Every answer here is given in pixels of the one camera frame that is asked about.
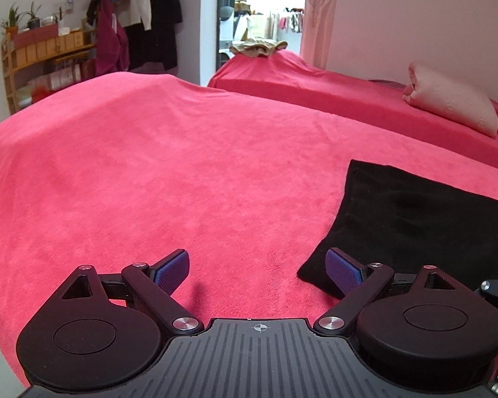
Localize pink lace curtain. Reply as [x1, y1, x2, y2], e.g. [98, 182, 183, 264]
[300, 0, 337, 69]

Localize wooden shelf unit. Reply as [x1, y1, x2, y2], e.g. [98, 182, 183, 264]
[1, 24, 97, 115]

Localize far red bed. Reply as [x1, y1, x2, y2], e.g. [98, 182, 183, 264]
[208, 49, 498, 169]

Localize hanging magenta garment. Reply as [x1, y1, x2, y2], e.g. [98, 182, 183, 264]
[95, 0, 129, 76]

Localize black knit pants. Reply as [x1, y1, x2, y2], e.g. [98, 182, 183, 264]
[297, 160, 498, 298]

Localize near pink bed cover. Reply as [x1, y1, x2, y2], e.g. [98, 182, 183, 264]
[0, 72, 498, 376]

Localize pale pink pillow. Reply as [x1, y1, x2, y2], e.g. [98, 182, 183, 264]
[403, 61, 498, 138]

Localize hanging black coat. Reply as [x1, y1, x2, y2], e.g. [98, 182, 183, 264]
[125, 0, 182, 71]

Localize beige cloth on bed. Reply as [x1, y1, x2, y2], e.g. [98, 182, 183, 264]
[229, 38, 289, 58]

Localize hanging cream garment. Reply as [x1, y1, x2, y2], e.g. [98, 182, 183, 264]
[117, 0, 152, 31]

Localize potted green plant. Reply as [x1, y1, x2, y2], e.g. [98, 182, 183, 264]
[1, 3, 24, 37]

